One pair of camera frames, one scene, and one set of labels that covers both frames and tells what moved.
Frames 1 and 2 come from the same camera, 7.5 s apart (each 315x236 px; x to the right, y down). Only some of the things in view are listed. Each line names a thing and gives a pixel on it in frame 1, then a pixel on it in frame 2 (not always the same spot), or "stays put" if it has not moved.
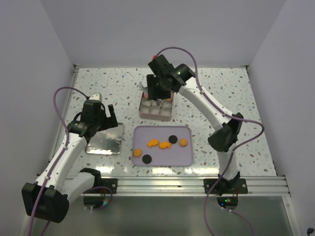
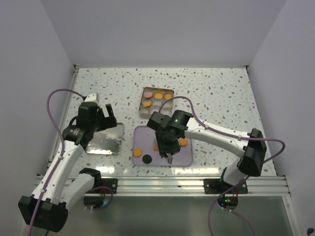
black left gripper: [109, 122] stays put
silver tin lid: [108, 142] stays put
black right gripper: [152, 92] -> [164, 149]
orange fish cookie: [153, 142] -> [147, 104]
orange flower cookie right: [183, 142] stays put
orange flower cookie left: [137, 152] stays put
